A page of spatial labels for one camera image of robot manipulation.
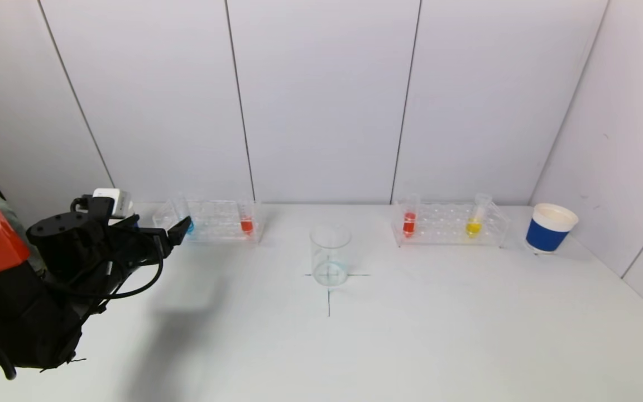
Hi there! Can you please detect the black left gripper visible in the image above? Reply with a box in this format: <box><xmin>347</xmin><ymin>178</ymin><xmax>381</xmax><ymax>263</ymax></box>
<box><xmin>108</xmin><ymin>215</ymin><xmax>192</xmax><ymax>268</ymax></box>

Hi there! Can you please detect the blue pigment test tube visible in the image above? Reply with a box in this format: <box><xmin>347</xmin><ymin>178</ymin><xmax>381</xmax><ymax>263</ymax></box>
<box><xmin>172</xmin><ymin>193</ymin><xmax>196</xmax><ymax>236</ymax></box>

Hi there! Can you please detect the clear acrylic test tube rack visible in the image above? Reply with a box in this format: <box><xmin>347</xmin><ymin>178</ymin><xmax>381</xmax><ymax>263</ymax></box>
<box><xmin>153</xmin><ymin>200</ymin><xmax>266</xmax><ymax>245</ymax></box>
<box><xmin>391</xmin><ymin>200</ymin><xmax>511</xmax><ymax>248</ymax></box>

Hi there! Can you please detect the orange-red pigment test tube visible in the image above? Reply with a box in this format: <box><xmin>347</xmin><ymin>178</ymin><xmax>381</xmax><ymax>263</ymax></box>
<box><xmin>237</xmin><ymin>193</ymin><xmax>256</xmax><ymax>236</ymax></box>

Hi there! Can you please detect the clear glass beaker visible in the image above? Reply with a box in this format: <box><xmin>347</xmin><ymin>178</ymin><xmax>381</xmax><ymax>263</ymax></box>
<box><xmin>309</xmin><ymin>223</ymin><xmax>352</xmax><ymax>288</ymax></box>

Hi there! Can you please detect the red pigment test tube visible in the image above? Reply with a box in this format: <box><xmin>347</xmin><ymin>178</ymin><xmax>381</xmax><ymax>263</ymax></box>
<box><xmin>400</xmin><ymin>194</ymin><xmax>421</xmax><ymax>239</ymax></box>

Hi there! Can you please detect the yellow pigment test tube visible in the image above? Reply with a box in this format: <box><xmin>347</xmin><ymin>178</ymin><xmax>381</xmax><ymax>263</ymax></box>
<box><xmin>464</xmin><ymin>193</ymin><xmax>493</xmax><ymax>239</ymax></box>

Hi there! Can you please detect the blue white paper cup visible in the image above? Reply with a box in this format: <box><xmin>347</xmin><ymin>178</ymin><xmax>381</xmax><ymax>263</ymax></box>
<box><xmin>525</xmin><ymin>203</ymin><xmax>579</xmax><ymax>255</ymax></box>

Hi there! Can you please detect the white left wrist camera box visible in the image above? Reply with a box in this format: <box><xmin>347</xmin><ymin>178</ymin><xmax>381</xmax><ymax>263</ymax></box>
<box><xmin>93</xmin><ymin>189</ymin><xmax>133</xmax><ymax>219</ymax></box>

